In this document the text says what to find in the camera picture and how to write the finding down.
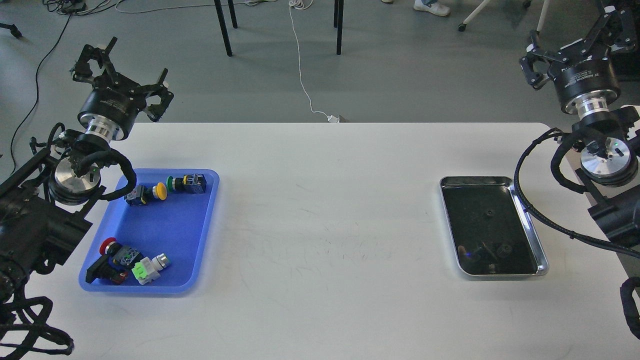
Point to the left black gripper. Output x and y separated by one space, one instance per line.
107 113

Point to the black table leg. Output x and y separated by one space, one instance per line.
338 19
222 23

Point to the white sneaker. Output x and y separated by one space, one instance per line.
433 7

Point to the red mushroom button switch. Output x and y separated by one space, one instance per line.
121 254

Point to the blue plastic tray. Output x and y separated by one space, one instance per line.
177 227

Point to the black table leg left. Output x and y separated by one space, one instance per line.
222 23

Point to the black table leg right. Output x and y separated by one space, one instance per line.
338 19

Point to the metal tray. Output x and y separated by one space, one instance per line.
475 239

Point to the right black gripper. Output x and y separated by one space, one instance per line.
614 32

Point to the yellow push button switch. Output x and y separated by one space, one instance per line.
143 195

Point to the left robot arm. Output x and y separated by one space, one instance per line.
45 202

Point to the green push button switch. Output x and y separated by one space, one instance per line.
194 183

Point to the black selector switch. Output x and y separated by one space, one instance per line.
102 269

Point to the white green button switch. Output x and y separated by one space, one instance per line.
148 269

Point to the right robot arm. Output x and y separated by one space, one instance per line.
598 151

